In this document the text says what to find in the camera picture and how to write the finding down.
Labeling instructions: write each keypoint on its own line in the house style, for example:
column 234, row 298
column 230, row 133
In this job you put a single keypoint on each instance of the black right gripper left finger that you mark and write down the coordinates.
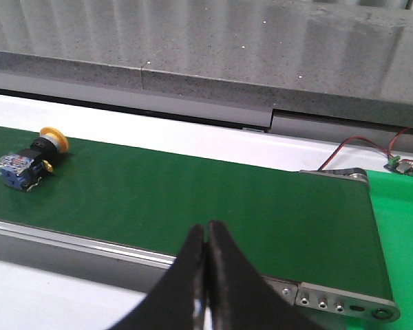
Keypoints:
column 178, row 300

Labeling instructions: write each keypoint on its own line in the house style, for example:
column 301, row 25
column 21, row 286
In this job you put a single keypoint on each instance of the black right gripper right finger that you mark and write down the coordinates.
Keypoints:
column 239, row 297

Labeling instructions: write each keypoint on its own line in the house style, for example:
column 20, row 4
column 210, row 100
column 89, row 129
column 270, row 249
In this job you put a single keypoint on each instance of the yellow emergency push button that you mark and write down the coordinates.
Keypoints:
column 24, row 169

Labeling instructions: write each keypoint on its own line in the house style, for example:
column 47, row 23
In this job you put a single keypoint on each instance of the green conveyor belt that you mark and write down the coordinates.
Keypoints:
column 305, row 227

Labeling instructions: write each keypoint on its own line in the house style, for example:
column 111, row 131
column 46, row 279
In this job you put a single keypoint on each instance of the bright green mat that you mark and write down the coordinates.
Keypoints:
column 392, row 199

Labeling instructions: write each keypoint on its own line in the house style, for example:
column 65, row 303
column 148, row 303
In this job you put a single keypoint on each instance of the small green circuit board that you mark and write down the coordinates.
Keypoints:
column 400, row 166

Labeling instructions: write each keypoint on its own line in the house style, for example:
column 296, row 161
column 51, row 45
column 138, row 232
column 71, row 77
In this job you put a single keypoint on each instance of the grey stone counter slab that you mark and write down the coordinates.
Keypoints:
column 343, row 61

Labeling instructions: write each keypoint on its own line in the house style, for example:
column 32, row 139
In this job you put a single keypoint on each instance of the aluminium conveyor front rail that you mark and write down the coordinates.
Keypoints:
column 139, row 270

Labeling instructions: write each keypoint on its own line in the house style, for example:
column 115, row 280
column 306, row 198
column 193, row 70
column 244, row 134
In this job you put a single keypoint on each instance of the white conveyor rear rail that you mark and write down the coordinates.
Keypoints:
column 232, row 145

